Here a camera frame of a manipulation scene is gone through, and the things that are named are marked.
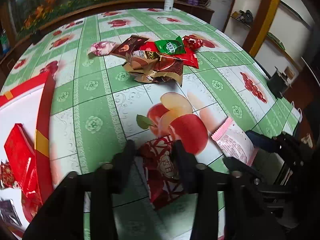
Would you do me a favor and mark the pink striped snack packet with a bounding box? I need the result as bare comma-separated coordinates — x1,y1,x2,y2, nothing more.
211,117,258,166

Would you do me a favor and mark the red white lattice snack bag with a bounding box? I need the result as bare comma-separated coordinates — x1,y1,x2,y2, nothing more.
139,135,185,210

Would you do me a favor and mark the brown gold snack bag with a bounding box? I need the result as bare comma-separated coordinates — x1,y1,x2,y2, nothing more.
123,51,184,86

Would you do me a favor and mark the long red snack packet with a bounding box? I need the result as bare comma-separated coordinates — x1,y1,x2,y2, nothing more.
139,42,199,69

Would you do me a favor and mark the small red crinkled snack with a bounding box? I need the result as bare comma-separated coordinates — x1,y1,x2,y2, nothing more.
182,35,203,51

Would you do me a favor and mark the pink white snack packet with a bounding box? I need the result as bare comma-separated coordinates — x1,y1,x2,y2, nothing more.
87,41,118,56

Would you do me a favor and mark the dark red snack packet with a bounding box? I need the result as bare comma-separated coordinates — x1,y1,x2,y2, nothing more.
110,35,149,58

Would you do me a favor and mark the green snack packet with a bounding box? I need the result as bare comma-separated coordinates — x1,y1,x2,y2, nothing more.
155,36,185,55

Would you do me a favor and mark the red flower print snack bag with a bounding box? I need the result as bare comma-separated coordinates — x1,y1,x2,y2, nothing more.
1,162,18,189

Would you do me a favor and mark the black paper holder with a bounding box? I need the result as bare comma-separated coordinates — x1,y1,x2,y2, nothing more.
267,67,289,99

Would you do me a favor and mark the green fruit print tablecloth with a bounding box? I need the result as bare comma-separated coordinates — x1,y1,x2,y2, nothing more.
0,7,301,240

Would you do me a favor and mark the red and white box lid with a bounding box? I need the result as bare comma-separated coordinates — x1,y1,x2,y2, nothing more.
0,71,57,238

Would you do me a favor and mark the small black table object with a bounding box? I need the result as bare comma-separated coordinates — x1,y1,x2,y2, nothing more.
30,29,43,45

